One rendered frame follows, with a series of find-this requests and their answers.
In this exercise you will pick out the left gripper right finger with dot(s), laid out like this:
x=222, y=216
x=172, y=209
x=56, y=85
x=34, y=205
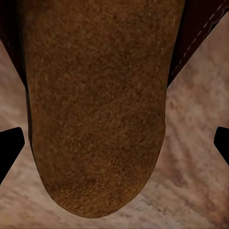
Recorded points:
x=221, y=142

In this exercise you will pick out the sandal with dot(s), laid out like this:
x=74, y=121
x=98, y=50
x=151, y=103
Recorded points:
x=96, y=74

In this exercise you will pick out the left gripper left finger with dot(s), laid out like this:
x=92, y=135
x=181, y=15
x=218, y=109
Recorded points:
x=11, y=143

